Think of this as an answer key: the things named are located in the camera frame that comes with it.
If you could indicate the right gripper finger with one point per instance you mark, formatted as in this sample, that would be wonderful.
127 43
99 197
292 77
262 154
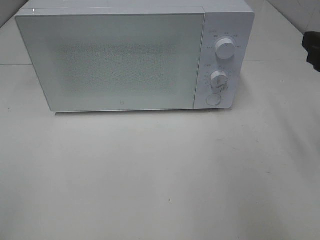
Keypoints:
311 40
313 59

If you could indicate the white timer knob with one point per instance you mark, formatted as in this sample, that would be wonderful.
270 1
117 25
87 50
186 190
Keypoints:
218 78

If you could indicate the round white door button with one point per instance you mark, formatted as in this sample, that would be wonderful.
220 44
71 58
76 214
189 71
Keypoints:
213 99

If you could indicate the white microwave door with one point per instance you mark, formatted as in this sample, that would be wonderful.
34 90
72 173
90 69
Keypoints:
88 63

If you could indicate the upper white power knob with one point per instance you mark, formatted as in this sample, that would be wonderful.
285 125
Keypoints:
225 48

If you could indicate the white microwave oven body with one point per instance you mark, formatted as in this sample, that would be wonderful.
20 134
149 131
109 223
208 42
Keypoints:
222 18

